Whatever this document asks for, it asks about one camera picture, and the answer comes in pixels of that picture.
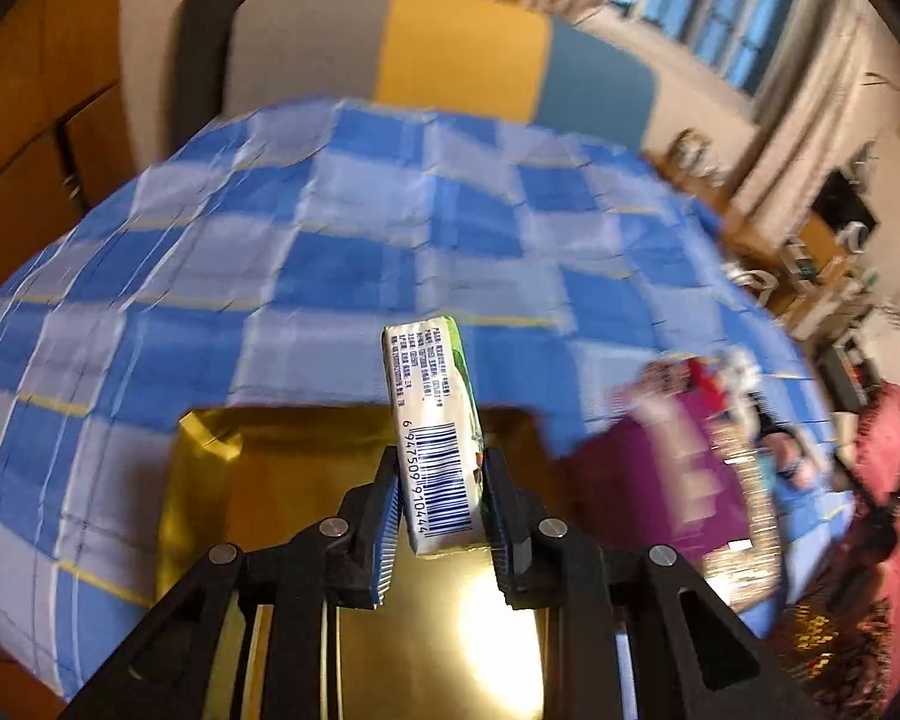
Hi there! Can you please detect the window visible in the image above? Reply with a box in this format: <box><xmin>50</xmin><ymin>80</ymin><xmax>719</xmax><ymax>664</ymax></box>
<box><xmin>606</xmin><ymin>0</ymin><xmax>812</xmax><ymax>100</ymax></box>

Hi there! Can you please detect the blue plaid tablecloth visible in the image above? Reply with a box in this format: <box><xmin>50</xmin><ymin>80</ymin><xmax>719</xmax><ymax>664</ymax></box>
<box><xmin>0</xmin><ymin>99</ymin><xmax>832</xmax><ymax>697</ymax></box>

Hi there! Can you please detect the wooden side table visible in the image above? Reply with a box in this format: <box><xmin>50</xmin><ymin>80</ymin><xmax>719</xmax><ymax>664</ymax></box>
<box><xmin>643</xmin><ymin>152</ymin><xmax>797</xmax><ymax>272</ymax></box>

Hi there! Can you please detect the gold metal tray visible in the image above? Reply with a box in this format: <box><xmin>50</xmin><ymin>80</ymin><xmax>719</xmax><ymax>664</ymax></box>
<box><xmin>155</xmin><ymin>405</ymin><xmax>543</xmax><ymax>718</ymax></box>

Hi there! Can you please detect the ornate silver tissue box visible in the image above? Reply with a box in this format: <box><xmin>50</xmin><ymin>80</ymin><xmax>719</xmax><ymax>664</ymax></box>
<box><xmin>701</xmin><ymin>419</ymin><xmax>784</xmax><ymax>613</ymax></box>

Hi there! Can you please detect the grey yellow blue headboard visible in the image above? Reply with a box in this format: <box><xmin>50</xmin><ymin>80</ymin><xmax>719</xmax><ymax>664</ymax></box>
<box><xmin>224</xmin><ymin>0</ymin><xmax>656</xmax><ymax>149</ymax></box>

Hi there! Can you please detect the purple cardboard box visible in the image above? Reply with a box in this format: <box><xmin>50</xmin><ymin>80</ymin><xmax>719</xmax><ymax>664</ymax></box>
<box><xmin>564</xmin><ymin>390</ymin><xmax>749</xmax><ymax>561</ymax></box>

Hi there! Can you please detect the tissue pack with barcode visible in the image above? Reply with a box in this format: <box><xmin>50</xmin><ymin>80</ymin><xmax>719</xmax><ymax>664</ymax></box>
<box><xmin>382</xmin><ymin>316</ymin><xmax>486</xmax><ymax>557</ymax></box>

